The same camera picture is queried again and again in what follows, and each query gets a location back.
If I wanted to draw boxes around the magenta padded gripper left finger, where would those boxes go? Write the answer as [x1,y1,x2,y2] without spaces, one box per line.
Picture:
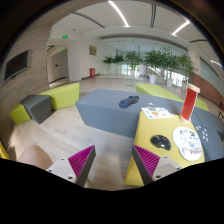
[47,145,96,187]

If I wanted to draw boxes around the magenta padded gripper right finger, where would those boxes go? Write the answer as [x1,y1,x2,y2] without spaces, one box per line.
[131,145,181,186]

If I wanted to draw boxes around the black computer mouse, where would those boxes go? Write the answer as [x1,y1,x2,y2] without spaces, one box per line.
[151,135,171,151]

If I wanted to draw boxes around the yellow-green table block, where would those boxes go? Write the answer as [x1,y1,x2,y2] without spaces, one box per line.
[124,110,206,188]

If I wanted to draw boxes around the tan round stool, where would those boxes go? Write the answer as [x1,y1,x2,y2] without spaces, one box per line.
[18,145,53,170]

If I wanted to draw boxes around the colourful printed leaflet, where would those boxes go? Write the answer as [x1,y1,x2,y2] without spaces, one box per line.
[142,107,172,119]

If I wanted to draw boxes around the large grey bench block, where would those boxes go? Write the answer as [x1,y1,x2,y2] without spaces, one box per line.
[76,89,224,161]

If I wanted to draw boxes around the dark grey cube seat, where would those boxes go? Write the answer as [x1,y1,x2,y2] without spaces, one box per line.
[20,95,51,124]

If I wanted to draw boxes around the green bench block left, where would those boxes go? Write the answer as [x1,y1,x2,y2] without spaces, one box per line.
[10,83,80,124]

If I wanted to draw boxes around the green bench block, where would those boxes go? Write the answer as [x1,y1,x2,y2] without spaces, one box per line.
[10,83,80,124]
[135,84,209,112]

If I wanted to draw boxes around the green bench block far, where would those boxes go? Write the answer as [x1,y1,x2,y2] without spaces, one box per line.
[135,84,209,112]

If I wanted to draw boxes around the red standing sign card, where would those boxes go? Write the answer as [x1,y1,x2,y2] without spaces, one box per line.
[180,84,200,124]

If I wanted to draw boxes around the potted green plant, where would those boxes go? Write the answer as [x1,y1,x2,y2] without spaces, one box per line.
[144,50,164,84]

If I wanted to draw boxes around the red bin by wall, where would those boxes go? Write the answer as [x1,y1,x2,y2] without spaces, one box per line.
[89,68,96,78]

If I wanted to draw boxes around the wall-mounted black television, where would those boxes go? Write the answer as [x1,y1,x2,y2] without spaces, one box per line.
[3,50,29,82]

